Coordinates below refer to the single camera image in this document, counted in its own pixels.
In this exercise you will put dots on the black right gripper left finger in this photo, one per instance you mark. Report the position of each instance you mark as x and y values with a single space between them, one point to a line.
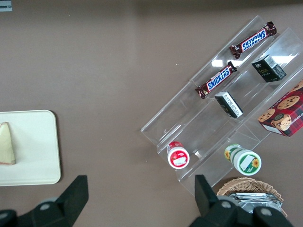
71 198

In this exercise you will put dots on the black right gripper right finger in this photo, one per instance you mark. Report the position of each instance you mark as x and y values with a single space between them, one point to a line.
208 203

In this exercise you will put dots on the triangular sandwich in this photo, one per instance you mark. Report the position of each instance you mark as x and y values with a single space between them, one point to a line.
7 146

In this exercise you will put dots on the light wicker basket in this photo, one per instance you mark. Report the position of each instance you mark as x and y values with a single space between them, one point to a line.
246 185

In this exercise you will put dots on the cream rectangular tray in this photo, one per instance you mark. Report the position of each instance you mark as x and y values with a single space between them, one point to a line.
35 146

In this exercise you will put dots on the stacked foil containers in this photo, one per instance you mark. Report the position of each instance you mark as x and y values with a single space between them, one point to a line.
251 199

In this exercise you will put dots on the red lidded cup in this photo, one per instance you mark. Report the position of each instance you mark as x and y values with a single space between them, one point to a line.
178 156

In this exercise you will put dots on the green lidded cup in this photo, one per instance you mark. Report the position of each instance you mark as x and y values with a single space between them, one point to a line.
246 160

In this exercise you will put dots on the clear acrylic stepped shelf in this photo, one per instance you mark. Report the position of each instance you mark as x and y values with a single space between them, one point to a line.
189 123

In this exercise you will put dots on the small black box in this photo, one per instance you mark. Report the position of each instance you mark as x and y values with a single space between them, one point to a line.
228 104
268 68

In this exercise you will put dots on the red plaid cookie box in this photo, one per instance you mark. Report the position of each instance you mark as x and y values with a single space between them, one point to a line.
284 113

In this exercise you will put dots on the Snickers bar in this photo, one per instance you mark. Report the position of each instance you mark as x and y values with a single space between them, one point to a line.
216 80
253 40

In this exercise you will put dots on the grey white label block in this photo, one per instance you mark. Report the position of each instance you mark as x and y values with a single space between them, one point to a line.
5 6

